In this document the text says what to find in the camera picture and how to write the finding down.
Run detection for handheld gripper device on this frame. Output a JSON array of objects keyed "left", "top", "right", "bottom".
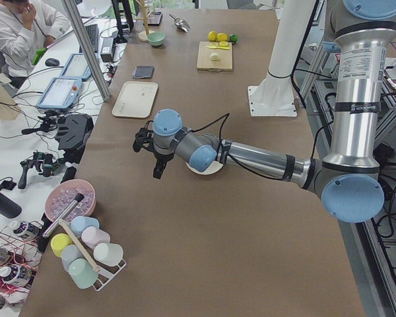
[{"left": 17, "top": 151, "right": 65, "bottom": 189}]

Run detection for black thermos bottle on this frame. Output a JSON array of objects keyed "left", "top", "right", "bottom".
[{"left": 0, "top": 192, "right": 22, "bottom": 219}]

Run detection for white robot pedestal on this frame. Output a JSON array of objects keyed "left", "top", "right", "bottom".
[{"left": 248, "top": 1, "right": 317, "bottom": 117}]

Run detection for black computer mouse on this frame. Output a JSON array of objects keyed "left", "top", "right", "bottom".
[{"left": 45, "top": 58, "right": 60, "bottom": 67}]

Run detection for seated person white shirt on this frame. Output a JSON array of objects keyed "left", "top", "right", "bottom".
[{"left": 0, "top": 1, "right": 71, "bottom": 88}]

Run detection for black keyboard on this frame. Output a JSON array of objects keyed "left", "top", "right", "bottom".
[{"left": 85, "top": 24, "right": 100, "bottom": 53}]

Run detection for blue plastic cup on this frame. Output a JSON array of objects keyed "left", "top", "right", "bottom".
[{"left": 70, "top": 216, "right": 100, "bottom": 237}]

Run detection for blue teach pendant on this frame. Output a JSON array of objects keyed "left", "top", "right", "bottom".
[
  {"left": 36, "top": 76, "right": 83, "bottom": 110},
  {"left": 61, "top": 53, "right": 91, "bottom": 81}
]

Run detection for whole yellow lemon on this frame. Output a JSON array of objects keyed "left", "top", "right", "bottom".
[
  {"left": 207, "top": 30, "right": 218, "bottom": 42},
  {"left": 216, "top": 32, "right": 229, "bottom": 42}
]

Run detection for yellow plastic cup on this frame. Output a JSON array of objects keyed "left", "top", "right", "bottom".
[{"left": 50, "top": 233, "right": 73, "bottom": 258}]

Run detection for wooden cutting board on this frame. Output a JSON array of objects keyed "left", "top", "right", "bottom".
[{"left": 197, "top": 41, "right": 233, "bottom": 71}]

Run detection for pink bowl of ice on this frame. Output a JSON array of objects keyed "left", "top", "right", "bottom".
[{"left": 45, "top": 179, "right": 96, "bottom": 222}]

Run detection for aluminium frame post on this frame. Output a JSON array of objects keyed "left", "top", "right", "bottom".
[{"left": 61, "top": 0, "right": 110, "bottom": 102}]

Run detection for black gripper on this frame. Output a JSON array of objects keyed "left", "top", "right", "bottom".
[{"left": 133, "top": 120, "right": 172, "bottom": 179}]

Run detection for metal scoop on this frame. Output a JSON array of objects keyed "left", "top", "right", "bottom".
[{"left": 169, "top": 13, "right": 190, "bottom": 32}]

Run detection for yellow plastic knife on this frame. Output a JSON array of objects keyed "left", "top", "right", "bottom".
[{"left": 206, "top": 46, "right": 230, "bottom": 50}]

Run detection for metal muddler tool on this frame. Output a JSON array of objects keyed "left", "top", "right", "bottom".
[{"left": 42, "top": 193, "right": 84, "bottom": 238}]

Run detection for wooden cup tree stand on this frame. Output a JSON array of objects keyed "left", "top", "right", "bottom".
[{"left": 135, "top": 0, "right": 153, "bottom": 42}]

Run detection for grey plastic cup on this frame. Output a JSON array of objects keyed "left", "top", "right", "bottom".
[{"left": 61, "top": 244, "right": 83, "bottom": 272}]

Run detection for green lime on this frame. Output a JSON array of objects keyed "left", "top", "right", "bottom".
[{"left": 229, "top": 34, "right": 238, "bottom": 45}]

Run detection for mint green plastic cup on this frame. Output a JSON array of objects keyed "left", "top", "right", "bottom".
[{"left": 68, "top": 258, "right": 98, "bottom": 289}]

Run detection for mint green bowl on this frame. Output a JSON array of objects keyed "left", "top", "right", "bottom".
[{"left": 147, "top": 32, "right": 166, "bottom": 47}]

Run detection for white wire cup rack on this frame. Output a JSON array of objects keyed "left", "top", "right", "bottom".
[{"left": 92, "top": 259, "right": 128, "bottom": 291}]

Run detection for pink plastic cup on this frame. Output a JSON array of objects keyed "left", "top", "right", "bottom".
[{"left": 81, "top": 226, "right": 110, "bottom": 249}]

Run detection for grey folded cloth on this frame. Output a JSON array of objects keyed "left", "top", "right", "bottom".
[{"left": 132, "top": 65, "right": 154, "bottom": 79}]

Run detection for near blue teach pendant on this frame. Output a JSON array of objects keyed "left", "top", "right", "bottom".
[{"left": 36, "top": 76, "right": 83, "bottom": 110}]

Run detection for cream round plate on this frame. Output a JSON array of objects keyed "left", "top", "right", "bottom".
[{"left": 186, "top": 160, "right": 224, "bottom": 175}]

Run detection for cream rectangular tray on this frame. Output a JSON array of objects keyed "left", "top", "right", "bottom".
[{"left": 112, "top": 81, "right": 158, "bottom": 119}]

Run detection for white plastic cup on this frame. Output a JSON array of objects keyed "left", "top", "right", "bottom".
[{"left": 93, "top": 243, "right": 123, "bottom": 267}]

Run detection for far blue teach pendant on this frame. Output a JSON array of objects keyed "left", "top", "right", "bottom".
[{"left": 61, "top": 53, "right": 91, "bottom": 81}]

